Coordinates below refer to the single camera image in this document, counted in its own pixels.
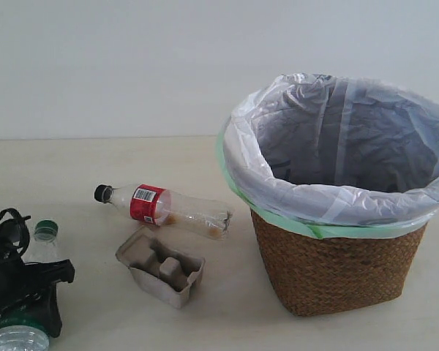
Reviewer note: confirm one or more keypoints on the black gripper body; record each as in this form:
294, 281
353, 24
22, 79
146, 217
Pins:
24, 284

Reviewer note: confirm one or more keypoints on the woven brown waste basket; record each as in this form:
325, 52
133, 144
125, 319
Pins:
324, 276

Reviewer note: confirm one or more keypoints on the grey cardboard pulp tray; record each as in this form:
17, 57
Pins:
160, 270

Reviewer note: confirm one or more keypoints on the green label water bottle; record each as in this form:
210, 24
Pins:
18, 330

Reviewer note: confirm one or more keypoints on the red label cola bottle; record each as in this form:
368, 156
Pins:
163, 207

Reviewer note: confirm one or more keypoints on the white plastic bin liner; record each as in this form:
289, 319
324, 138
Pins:
331, 157

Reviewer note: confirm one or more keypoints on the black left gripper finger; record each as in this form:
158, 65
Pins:
50, 316

